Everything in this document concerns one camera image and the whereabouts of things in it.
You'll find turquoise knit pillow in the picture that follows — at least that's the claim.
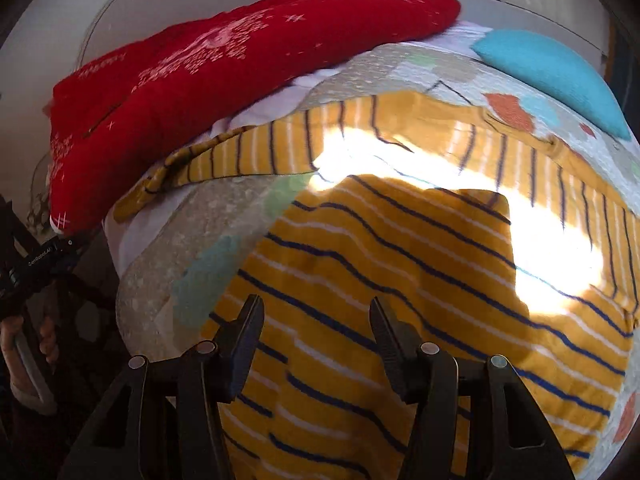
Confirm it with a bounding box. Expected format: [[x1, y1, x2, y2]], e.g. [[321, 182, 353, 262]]
[[471, 29, 631, 141]]

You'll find red snowflake pillow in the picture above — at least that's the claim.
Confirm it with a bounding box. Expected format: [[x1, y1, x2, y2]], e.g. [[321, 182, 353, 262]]
[[49, 0, 461, 235]]

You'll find yellow striped knit sweater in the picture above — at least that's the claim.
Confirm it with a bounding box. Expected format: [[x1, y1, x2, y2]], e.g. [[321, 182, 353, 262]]
[[114, 91, 639, 479]]

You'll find patchwork quilted bedspread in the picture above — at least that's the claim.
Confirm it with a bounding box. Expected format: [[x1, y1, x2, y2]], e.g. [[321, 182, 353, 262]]
[[110, 44, 639, 479]]

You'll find person's left hand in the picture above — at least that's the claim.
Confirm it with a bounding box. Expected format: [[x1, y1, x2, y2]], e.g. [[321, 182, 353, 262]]
[[1, 315, 60, 415]]

